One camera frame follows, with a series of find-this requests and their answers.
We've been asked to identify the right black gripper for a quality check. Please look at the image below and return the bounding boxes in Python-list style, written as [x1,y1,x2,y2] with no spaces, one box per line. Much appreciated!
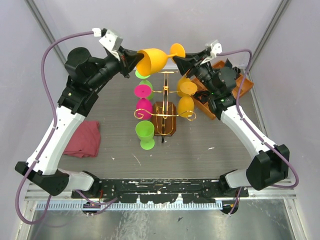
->
[172,49,219,96]

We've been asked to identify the orange wine glass front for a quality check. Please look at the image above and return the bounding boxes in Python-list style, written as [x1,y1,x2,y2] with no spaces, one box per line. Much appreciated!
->
[136,43,186,77]

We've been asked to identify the orange wine glass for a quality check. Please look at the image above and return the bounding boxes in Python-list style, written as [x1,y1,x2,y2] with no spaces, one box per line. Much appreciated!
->
[136,43,186,77]
[177,95,195,118]
[176,77,198,97]

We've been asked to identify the green wine glass back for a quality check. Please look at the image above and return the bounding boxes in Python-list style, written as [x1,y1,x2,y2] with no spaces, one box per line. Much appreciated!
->
[135,70,154,100]

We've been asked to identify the green wine glass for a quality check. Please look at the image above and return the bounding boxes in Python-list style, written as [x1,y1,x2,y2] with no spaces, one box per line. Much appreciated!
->
[135,70,154,100]
[135,120,155,150]

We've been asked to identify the pink wine glass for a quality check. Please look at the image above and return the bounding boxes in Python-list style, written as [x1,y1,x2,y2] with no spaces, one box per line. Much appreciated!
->
[134,84,153,120]

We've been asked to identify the gold wire glass rack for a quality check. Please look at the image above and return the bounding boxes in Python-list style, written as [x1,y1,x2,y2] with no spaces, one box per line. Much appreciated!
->
[150,71,197,143]

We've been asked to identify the green wine glass front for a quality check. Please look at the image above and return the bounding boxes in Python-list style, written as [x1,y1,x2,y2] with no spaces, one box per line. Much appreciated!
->
[135,120,155,150]

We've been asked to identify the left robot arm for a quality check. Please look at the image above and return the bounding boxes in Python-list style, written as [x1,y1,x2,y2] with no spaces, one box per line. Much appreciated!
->
[15,47,144,198]

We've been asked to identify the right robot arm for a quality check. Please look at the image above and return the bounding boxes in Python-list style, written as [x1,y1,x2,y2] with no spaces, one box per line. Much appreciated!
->
[173,49,290,197]

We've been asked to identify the black folded item in tray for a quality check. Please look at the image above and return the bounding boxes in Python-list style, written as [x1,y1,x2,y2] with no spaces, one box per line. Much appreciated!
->
[224,58,241,79]

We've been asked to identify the red folded cloth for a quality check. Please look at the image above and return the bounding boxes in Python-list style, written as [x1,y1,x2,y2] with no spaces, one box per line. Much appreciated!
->
[63,120,101,158]

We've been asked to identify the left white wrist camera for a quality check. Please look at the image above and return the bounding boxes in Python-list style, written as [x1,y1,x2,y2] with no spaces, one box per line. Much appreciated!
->
[92,28,123,61]

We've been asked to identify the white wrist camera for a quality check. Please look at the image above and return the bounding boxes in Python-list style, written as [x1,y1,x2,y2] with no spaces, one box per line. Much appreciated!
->
[205,39,223,61]
[92,28,123,61]

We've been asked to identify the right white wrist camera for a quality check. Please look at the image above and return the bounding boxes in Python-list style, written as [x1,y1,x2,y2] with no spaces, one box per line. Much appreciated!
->
[205,39,223,61]

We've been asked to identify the black mounting base plate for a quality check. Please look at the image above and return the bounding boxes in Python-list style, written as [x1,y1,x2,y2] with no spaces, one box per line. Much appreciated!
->
[82,178,249,204]

